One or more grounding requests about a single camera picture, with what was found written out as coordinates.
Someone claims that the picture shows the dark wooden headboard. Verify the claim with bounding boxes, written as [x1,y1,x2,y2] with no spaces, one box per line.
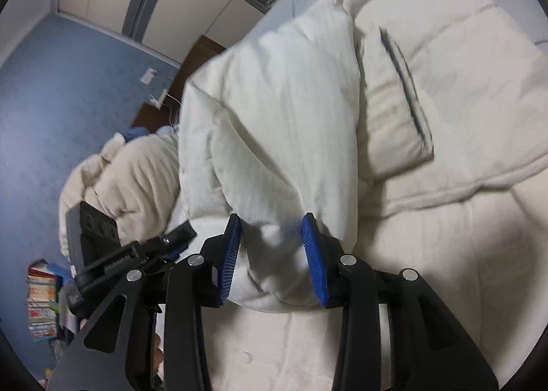
[130,35,227,131]

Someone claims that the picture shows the white charger plug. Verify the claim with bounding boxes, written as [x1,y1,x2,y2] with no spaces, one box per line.
[149,89,170,110]

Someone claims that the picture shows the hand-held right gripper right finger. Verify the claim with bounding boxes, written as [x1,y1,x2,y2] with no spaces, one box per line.
[301,211,499,391]

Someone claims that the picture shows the white charging cable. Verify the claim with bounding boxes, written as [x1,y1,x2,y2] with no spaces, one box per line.
[164,93,184,128]

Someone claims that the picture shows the stack of colourful books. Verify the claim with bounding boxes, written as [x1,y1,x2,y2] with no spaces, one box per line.
[26,260,61,343]

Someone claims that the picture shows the white hooded puffer jacket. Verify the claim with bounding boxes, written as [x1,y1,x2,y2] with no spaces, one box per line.
[177,0,548,391]

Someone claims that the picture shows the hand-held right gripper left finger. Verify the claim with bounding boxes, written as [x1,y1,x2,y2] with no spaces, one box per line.
[45,213,242,391]

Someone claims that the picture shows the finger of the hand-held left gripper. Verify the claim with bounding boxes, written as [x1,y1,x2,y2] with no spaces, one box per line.
[145,220,198,260]
[165,243,190,262]

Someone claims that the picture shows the blue pillow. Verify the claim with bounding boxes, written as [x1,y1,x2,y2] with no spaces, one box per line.
[119,126,152,144]

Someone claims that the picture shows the cream textured blanket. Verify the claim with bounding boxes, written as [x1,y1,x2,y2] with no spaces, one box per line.
[58,128,190,255]

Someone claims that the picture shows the person's left hand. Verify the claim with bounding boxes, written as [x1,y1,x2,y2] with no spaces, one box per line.
[152,331,166,379]

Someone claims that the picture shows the bed with grey sheet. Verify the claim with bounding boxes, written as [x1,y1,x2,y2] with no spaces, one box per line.
[240,0,548,391]

